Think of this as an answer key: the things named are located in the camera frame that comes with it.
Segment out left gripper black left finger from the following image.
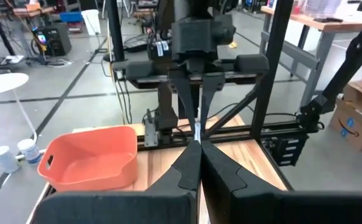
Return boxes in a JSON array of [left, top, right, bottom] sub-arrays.
[[32, 139, 202, 224]]

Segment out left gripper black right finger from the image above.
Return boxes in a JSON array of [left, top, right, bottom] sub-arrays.
[[201, 140, 362, 224]]

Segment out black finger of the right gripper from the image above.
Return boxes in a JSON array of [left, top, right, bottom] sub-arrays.
[[199, 73, 226, 138], [169, 73, 198, 138]]

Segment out orange plastic bin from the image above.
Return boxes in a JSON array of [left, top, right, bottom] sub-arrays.
[[37, 125, 139, 192]]

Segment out black control box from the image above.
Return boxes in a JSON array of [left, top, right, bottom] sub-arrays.
[[261, 133, 310, 167]]

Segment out cardboard box blue logo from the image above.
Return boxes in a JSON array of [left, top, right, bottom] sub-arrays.
[[328, 96, 362, 153]]

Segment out white bottle blue label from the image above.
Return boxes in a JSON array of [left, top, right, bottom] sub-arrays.
[[17, 138, 43, 166]]

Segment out white trash bin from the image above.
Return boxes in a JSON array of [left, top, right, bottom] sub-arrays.
[[80, 9, 102, 36]]

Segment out plain white plastic bottle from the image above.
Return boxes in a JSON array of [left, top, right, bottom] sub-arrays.
[[0, 145, 22, 174]]

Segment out black equipment stand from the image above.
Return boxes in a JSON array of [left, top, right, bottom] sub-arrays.
[[298, 21, 362, 133]]

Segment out blue crate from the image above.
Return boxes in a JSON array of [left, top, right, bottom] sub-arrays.
[[59, 11, 84, 24]]

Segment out wooden table grey legs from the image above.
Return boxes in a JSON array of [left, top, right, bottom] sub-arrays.
[[259, 0, 362, 108]]

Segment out computer tower coloured lights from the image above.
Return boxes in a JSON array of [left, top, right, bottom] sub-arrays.
[[31, 23, 73, 57]]

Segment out white round side table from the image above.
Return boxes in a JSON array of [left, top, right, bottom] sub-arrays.
[[0, 73, 39, 144]]

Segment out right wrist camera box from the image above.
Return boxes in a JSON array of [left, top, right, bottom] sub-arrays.
[[171, 15, 236, 62]]

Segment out black floor post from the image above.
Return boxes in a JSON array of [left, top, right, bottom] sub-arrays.
[[105, 0, 128, 71]]

